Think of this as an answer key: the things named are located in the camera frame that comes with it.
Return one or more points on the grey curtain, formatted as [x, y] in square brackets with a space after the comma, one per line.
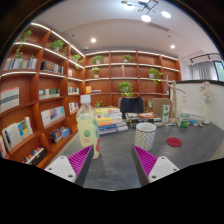
[201, 70]

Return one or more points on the white vase with flowers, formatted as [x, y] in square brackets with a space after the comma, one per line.
[206, 111]

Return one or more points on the window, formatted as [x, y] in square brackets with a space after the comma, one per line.
[220, 70]

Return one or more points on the white box stack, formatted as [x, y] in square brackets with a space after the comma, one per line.
[193, 115]

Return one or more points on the branched ceiling lamp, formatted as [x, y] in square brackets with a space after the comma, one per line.
[145, 10]

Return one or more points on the black ceiling track rail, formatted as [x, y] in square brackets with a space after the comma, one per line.
[203, 55]

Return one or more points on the flat round red coaster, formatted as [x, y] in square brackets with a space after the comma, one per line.
[174, 142]

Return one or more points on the white patterned mug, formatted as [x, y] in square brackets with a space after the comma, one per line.
[145, 136]

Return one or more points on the ceiling air vent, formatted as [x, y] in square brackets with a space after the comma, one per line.
[158, 27]

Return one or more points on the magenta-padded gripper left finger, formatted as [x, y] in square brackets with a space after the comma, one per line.
[65, 166]

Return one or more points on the wooden shelf unit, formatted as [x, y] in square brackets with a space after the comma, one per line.
[26, 106]

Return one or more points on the wooden artist mannequin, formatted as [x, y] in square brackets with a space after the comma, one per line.
[173, 100]

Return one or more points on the small green white box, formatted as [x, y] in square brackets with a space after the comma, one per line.
[183, 121]

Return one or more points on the yellow drink bottle white cap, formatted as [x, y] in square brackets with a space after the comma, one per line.
[87, 128]

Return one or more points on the tall green white carton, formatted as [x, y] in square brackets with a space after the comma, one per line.
[165, 114]

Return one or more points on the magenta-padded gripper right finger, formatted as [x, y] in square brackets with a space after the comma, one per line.
[160, 166]

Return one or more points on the round recessed ceiling light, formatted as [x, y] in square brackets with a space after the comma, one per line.
[93, 40]
[172, 46]

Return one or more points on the dark book stack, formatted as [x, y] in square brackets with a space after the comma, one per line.
[143, 118]

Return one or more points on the colourful book stack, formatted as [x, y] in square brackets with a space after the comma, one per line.
[110, 121]

